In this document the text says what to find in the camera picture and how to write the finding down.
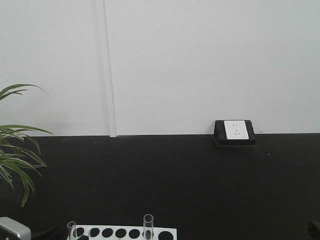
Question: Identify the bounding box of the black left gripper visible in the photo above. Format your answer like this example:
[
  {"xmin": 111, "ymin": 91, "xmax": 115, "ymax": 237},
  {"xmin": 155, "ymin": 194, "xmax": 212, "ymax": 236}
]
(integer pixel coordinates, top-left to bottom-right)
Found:
[{"xmin": 31, "ymin": 226, "xmax": 62, "ymax": 240}]

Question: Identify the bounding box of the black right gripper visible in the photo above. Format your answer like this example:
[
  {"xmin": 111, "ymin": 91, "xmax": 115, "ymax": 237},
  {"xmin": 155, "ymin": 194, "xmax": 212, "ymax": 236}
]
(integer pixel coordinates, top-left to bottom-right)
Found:
[{"xmin": 309, "ymin": 221, "xmax": 320, "ymax": 238}]

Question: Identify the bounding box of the short glass test tube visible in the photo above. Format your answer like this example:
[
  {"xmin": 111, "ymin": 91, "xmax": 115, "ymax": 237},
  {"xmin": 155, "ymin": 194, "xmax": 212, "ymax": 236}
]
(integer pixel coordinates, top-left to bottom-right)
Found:
[{"xmin": 66, "ymin": 221, "xmax": 78, "ymax": 240}]

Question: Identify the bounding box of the wide glass test tube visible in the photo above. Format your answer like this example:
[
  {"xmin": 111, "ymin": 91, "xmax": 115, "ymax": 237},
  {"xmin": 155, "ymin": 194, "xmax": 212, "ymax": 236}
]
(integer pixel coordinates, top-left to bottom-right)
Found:
[{"xmin": 143, "ymin": 214, "xmax": 154, "ymax": 240}]

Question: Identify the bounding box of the white test tube rack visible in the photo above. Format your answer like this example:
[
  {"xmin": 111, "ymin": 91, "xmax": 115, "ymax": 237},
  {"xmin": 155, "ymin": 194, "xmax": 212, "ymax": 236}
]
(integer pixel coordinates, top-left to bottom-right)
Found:
[{"xmin": 67, "ymin": 225, "xmax": 178, "ymax": 240}]

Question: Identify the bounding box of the green spider plant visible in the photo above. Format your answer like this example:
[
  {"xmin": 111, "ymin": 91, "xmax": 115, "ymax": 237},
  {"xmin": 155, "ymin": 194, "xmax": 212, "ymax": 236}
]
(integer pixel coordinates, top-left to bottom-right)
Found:
[{"xmin": 0, "ymin": 83, "xmax": 55, "ymax": 208}]

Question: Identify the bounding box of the white wall cable conduit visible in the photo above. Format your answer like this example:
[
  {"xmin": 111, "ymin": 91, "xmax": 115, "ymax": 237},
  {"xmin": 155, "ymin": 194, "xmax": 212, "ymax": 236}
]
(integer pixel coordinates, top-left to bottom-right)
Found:
[{"xmin": 102, "ymin": 0, "xmax": 118, "ymax": 139}]

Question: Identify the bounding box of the white wall power socket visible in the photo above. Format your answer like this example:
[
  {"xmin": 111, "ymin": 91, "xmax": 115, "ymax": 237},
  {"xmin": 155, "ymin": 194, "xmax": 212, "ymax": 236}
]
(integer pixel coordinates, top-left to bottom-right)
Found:
[{"xmin": 213, "ymin": 120, "xmax": 256, "ymax": 146}]

